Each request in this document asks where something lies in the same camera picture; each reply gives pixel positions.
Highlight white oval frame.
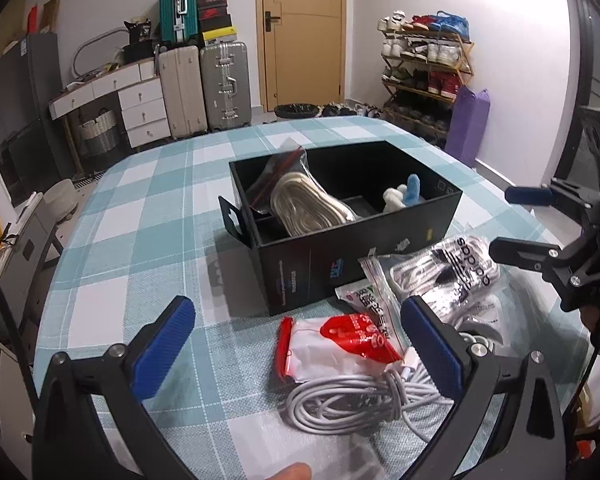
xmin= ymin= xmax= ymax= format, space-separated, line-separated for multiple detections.
xmin=72 ymin=27 xmax=131 ymax=79

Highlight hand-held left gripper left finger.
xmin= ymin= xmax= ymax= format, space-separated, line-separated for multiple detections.
xmin=32 ymin=296 xmax=197 ymax=480

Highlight white laces zip bag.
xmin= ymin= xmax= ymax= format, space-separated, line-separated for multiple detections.
xmin=359 ymin=235 xmax=506 ymax=342

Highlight wooden door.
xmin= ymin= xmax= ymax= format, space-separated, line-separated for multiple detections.
xmin=256 ymin=0 xmax=348 ymax=113

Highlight black printed bag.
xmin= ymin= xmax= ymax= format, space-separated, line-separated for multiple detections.
xmin=123 ymin=19 xmax=157 ymax=47

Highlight beige laces zip bag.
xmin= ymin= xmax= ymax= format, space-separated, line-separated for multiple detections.
xmin=245 ymin=147 xmax=358 ymax=237

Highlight silver suitcase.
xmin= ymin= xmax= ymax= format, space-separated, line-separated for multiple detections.
xmin=199 ymin=41 xmax=253 ymax=133

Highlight beige suitcase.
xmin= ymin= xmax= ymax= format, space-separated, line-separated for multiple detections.
xmin=157 ymin=46 xmax=207 ymax=139

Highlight row of floor shoes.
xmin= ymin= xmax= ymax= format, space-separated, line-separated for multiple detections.
xmin=317 ymin=101 xmax=386 ymax=119

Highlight black trash bin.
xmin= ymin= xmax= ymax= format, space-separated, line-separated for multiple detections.
xmin=274 ymin=103 xmax=319 ymax=120

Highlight green suitcase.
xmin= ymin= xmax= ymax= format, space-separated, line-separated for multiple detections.
xmin=159 ymin=0 xmax=201 ymax=46

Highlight shoe rack with shoes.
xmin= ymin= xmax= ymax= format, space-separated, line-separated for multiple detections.
xmin=377 ymin=9 xmax=473 ymax=136

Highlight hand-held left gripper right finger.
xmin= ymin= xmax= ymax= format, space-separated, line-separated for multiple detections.
xmin=400 ymin=296 xmax=567 ymax=480

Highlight flat cardboard pieces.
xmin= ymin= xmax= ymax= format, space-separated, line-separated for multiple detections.
xmin=0 ymin=0 xmax=61 ymax=58

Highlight white blue plush toy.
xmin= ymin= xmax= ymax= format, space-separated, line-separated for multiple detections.
xmin=382 ymin=174 xmax=423 ymax=213

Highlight black red shoe box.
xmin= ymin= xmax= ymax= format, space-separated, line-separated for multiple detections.
xmin=197 ymin=0 xmax=229 ymax=22

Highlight red white packet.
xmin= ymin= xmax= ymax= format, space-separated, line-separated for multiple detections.
xmin=275 ymin=312 xmax=403 ymax=386

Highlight black cardboard box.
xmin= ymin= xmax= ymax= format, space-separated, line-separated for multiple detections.
xmin=219 ymin=141 xmax=463 ymax=317

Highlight wicker basket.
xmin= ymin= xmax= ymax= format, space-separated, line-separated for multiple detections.
xmin=76 ymin=110 xmax=119 ymax=157

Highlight purple bag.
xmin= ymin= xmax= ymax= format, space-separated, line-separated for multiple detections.
xmin=445 ymin=85 xmax=491 ymax=167

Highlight dark grey refrigerator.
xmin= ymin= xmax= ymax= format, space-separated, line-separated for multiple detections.
xmin=0 ymin=32 xmax=77 ymax=201

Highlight person's left hand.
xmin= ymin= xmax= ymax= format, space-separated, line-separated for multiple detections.
xmin=267 ymin=462 xmax=313 ymax=480

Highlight white desk with drawers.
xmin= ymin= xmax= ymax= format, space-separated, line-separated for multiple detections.
xmin=49 ymin=60 xmax=169 ymax=150

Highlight grey low cabinet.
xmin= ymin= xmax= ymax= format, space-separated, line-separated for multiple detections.
xmin=0 ymin=192 xmax=67 ymax=322

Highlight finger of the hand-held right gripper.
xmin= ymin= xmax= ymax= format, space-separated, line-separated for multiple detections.
xmin=489 ymin=230 xmax=600 ymax=312
xmin=505 ymin=177 xmax=600 ymax=231

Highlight black yellow shoe box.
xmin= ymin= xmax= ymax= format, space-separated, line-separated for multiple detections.
xmin=202 ymin=26 xmax=237 ymax=46

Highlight white cable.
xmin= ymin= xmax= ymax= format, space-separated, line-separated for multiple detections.
xmin=285 ymin=332 xmax=496 ymax=443

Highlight wooden shoe rack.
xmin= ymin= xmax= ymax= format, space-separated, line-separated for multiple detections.
xmin=380 ymin=27 xmax=474 ymax=144

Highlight white packet green print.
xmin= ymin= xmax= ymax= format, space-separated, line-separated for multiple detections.
xmin=335 ymin=282 xmax=398 ymax=332

